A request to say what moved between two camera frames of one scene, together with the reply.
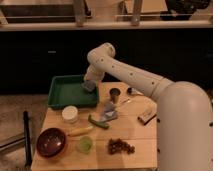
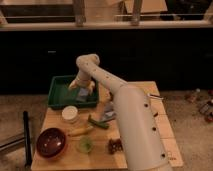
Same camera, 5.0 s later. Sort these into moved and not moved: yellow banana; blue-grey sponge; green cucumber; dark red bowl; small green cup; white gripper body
Moved: blue-grey sponge; white gripper body
Not moved: green cucumber; dark red bowl; yellow banana; small green cup
